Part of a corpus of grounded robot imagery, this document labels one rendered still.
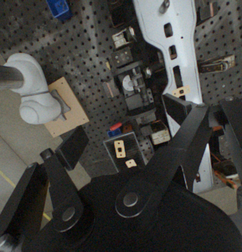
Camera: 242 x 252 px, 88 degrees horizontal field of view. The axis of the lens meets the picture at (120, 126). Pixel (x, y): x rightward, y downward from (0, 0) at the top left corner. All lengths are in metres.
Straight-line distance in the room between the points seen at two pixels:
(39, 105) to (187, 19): 0.81
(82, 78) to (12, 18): 0.53
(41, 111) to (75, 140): 0.67
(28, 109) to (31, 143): 1.56
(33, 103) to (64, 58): 0.37
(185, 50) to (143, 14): 0.23
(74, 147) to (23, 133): 2.19
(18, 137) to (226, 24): 2.58
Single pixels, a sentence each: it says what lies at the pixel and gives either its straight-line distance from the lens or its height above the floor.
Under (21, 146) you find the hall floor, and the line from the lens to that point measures 2.50.
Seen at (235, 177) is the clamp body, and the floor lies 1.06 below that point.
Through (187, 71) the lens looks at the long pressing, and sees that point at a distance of 0.69.
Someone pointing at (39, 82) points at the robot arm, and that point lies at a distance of 0.87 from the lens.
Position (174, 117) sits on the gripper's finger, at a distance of 0.17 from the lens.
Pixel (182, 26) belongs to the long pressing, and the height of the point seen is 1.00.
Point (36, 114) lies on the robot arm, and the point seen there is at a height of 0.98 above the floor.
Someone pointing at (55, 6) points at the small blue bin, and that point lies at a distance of 1.08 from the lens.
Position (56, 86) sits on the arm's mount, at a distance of 1.04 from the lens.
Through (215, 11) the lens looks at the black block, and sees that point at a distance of 0.77.
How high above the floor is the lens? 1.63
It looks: 68 degrees down
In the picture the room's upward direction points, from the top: 175 degrees counter-clockwise
